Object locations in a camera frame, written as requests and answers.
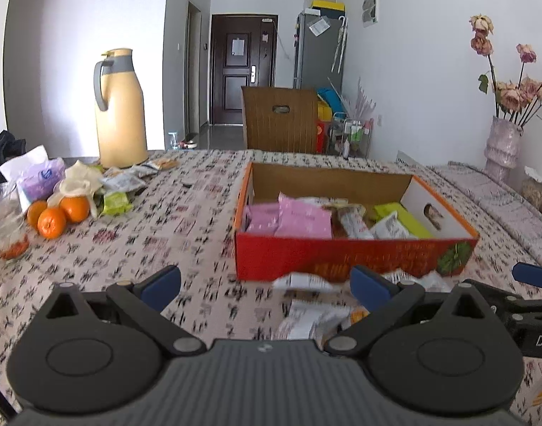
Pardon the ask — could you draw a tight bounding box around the dark brown entrance door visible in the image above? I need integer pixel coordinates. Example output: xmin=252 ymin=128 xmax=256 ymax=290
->
xmin=210 ymin=14 xmax=279 ymax=126

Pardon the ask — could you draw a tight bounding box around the white umbrella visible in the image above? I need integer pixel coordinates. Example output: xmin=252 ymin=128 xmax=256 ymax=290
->
xmin=332 ymin=15 xmax=348 ymax=73

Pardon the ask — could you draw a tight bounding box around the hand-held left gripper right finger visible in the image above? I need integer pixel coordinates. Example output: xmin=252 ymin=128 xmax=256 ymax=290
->
xmin=326 ymin=265 xmax=498 ymax=356

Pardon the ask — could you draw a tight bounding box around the wall panel box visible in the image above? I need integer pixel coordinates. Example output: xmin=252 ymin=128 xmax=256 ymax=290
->
xmin=362 ymin=0 xmax=381 ymax=26

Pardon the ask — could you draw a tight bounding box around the purple tissue pack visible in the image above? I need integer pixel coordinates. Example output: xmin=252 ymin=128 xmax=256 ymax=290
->
xmin=0 ymin=145 xmax=67 ymax=205

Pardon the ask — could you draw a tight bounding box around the beige thermos jug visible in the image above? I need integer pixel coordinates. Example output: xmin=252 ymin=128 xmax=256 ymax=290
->
xmin=93 ymin=48 xmax=149 ymax=170

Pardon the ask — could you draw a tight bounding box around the metal wire cart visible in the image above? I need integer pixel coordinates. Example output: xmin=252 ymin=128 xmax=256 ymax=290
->
xmin=329 ymin=113 xmax=374 ymax=159

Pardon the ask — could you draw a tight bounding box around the pink dotted snack packet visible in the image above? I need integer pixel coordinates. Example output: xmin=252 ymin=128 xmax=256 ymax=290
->
xmin=275 ymin=193 xmax=333 ymax=239

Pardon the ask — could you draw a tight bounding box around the pink wrapped vase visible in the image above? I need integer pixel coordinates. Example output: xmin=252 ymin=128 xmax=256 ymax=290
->
xmin=483 ymin=115 xmax=524 ymax=179

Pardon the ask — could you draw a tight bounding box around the orange fruit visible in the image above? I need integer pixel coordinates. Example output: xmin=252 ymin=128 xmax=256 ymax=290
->
xmin=27 ymin=201 xmax=48 ymax=228
xmin=59 ymin=195 xmax=91 ymax=224
xmin=37 ymin=208 xmax=68 ymax=239

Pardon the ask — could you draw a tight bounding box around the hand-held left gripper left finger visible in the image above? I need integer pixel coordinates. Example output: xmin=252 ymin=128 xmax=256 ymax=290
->
xmin=42 ymin=265 xmax=205 ymax=356

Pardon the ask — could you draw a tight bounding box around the dried pink rose bouquet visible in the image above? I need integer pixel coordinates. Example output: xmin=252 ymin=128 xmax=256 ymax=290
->
xmin=469 ymin=14 xmax=542 ymax=127

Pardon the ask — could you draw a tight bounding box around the red gift box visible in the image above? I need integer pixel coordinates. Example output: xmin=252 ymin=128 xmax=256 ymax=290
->
xmin=315 ymin=119 xmax=332 ymax=152

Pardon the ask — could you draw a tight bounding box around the white snack packet in box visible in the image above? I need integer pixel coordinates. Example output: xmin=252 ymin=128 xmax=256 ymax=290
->
xmin=333 ymin=204 xmax=375 ymax=240

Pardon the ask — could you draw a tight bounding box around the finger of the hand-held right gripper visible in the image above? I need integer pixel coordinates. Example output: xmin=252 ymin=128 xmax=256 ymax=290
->
xmin=474 ymin=279 xmax=542 ymax=318
xmin=513 ymin=263 xmax=542 ymax=290

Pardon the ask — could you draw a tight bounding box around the red cardboard box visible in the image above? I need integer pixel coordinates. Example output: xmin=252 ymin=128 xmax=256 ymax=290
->
xmin=234 ymin=162 xmax=479 ymax=283

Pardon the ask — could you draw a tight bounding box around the small green snack packet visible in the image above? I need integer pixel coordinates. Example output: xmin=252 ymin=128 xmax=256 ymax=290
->
xmin=103 ymin=190 xmax=134 ymax=216

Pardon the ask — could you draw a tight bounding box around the grey snack packet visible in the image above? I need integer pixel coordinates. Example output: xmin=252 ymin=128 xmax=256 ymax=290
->
xmin=101 ymin=171 xmax=148 ymax=194

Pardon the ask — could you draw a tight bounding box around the cream plastic bag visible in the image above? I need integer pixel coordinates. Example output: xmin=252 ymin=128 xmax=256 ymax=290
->
xmin=48 ymin=160 xmax=105 ymax=219

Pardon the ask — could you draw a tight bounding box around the grey refrigerator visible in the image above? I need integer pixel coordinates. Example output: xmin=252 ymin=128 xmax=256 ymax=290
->
xmin=294 ymin=12 xmax=348 ymax=95

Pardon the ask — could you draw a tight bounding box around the light pink snack packet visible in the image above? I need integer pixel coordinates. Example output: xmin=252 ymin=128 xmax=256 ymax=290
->
xmin=243 ymin=204 xmax=281 ymax=234

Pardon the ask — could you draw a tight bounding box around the folded grey blanket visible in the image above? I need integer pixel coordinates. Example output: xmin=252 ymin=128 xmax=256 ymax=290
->
xmin=397 ymin=151 xmax=542 ymax=272

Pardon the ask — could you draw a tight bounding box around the white text snack packet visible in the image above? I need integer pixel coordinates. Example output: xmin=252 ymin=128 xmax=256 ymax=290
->
xmin=275 ymin=301 xmax=370 ymax=340

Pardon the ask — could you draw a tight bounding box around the black bag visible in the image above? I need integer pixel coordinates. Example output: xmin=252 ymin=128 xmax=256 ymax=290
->
xmin=0 ymin=130 xmax=27 ymax=170

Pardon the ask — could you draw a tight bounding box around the clear glass jar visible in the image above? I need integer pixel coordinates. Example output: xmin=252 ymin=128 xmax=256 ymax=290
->
xmin=0 ymin=182 xmax=31 ymax=261

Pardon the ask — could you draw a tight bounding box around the pale dried grass bunch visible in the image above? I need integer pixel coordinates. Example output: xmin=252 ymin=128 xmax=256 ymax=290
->
xmin=342 ymin=77 xmax=379 ymax=120

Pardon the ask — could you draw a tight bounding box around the clear storage container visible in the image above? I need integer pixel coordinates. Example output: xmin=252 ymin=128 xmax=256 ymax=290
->
xmin=520 ymin=166 xmax=542 ymax=212

